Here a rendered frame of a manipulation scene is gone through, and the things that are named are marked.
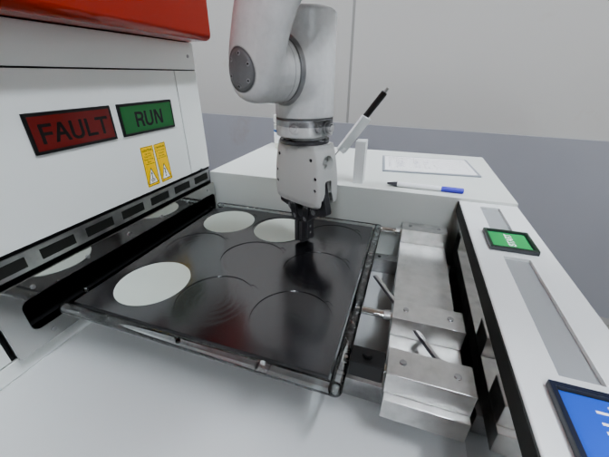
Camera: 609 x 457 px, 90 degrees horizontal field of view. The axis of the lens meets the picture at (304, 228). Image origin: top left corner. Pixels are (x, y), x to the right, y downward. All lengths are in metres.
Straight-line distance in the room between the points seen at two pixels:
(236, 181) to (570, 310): 0.60
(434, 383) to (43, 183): 0.50
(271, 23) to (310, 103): 0.11
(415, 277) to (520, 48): 1.48
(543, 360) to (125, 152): 0.58
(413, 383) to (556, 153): 1.67
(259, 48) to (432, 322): 0.36
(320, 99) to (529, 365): 0.36
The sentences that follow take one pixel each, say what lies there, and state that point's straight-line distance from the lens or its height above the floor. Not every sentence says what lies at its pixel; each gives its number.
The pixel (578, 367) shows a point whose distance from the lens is 0.34.
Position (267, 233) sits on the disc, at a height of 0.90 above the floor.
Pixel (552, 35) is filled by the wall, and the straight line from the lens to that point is 1.87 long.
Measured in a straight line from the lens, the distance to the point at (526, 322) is 0.36.
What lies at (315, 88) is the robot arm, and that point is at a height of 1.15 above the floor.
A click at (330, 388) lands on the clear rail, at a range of 0.32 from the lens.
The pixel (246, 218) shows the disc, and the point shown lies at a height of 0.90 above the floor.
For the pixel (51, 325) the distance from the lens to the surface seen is 0.54.
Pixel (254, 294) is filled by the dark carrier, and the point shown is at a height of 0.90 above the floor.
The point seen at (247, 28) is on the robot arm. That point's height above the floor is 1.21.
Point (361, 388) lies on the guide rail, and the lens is 0.40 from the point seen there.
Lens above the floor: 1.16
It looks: 27 degrees down
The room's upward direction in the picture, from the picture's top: straight up
